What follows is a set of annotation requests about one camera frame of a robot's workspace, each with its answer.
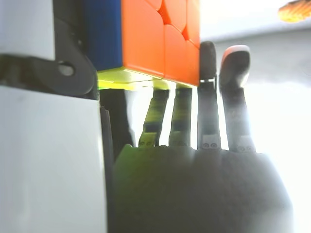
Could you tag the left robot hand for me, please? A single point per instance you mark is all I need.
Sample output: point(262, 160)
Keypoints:
point(170, 189)

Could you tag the yellow and red cube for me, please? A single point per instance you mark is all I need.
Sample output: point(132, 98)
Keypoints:
point(145, 36)

